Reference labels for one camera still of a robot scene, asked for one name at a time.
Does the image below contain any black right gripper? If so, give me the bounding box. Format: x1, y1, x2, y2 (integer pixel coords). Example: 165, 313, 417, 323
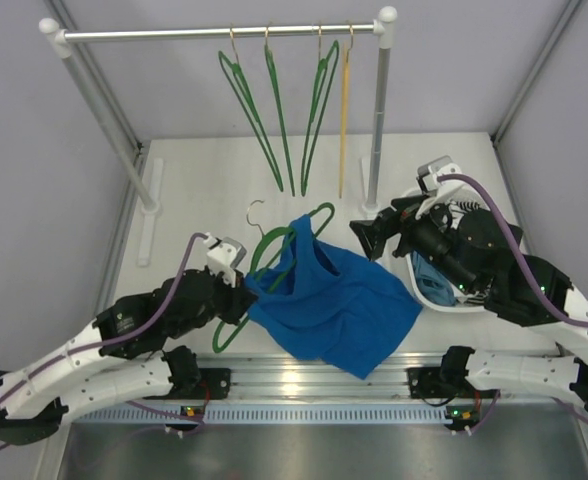
350, 192, 479, 296

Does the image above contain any green hanger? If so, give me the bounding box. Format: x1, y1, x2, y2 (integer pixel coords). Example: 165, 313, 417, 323
300, 26, 339, 196
264, 23, 296, 197
211, 199, 336, 354
218, 25, 284, 192

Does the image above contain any blue tank top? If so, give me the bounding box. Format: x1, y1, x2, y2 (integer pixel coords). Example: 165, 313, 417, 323
246, 215, 422, 379

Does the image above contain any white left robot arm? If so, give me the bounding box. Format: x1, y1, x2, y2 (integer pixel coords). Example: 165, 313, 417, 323
0, 269, 257, 446

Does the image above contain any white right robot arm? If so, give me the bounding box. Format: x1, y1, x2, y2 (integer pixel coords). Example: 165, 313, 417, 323
349, 196, 588, 413

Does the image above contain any yellow hanger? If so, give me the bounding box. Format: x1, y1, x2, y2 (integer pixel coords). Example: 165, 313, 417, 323
338, 26, 354, 198

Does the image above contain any light blue garment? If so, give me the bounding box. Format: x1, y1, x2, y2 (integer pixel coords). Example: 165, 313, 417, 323
411, 252, 457, 307

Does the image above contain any striped black white garment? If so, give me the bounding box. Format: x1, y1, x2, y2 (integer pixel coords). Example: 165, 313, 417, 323
449, 199, 484, 215

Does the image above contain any white laundry basket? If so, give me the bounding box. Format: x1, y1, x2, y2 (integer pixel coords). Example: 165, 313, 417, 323
392, 187, 511, 313

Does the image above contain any metal clothes rack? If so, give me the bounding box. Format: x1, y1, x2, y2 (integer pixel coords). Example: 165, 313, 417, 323
39, 1, 398, 268

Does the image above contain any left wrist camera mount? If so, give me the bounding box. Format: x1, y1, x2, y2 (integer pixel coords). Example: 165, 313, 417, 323
203, 234, 247, 288

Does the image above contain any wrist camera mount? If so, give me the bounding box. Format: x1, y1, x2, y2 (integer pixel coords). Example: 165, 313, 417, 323
414, 155, 480, 220
203, 234, 247, 288

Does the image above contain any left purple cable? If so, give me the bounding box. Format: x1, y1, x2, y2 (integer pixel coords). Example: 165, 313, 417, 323
0, 232, 210, 459

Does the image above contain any purple cable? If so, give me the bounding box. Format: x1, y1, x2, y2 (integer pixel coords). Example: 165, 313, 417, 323
436, 173, 588, 446
0, 232, 210, 459

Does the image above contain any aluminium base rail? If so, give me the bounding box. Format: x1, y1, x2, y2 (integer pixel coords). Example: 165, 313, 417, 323
68, 349, 588, 401

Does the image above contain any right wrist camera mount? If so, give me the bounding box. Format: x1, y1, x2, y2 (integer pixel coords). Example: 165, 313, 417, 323
414, 155, 480, 220

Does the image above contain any perforated cable duct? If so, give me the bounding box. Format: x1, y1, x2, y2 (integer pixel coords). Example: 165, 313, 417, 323
75, 404, 453, 425

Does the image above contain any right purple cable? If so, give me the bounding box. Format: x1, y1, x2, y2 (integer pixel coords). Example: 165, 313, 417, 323
436, 173, 588, 446

